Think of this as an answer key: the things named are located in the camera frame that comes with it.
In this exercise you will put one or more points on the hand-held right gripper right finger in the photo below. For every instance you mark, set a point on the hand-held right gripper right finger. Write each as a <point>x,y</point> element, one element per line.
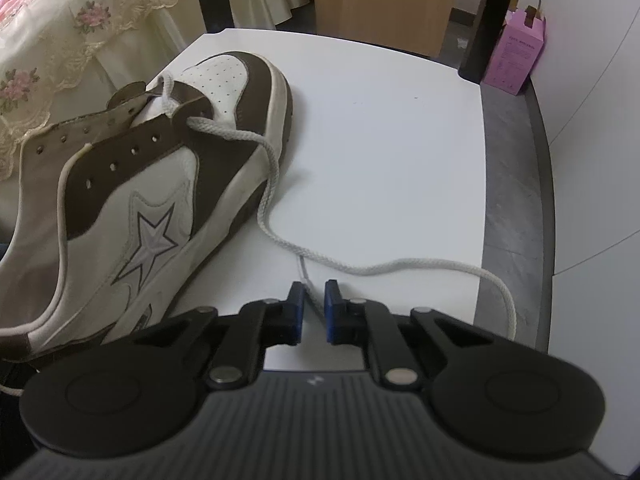
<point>330,312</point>

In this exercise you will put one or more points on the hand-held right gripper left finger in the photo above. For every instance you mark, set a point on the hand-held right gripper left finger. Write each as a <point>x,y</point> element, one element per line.
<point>297,312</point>

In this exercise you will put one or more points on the white shoelace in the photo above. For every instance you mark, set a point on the white shoelace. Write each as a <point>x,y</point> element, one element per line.
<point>400,265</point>

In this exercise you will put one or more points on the white and brown sneaker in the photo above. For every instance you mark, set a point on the white and brown sneaker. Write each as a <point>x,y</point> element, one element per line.
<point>165,195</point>

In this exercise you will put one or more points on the bed with floral lace cover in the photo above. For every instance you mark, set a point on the bed with floral lace cover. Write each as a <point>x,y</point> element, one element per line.
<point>75,35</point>

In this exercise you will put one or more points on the wooden drawer cabinet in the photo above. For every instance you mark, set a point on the wooden drawer cabinet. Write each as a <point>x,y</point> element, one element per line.
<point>380,5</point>

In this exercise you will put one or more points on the pink carton box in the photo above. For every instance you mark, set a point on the pink carton box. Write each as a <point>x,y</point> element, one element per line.
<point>515,55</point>

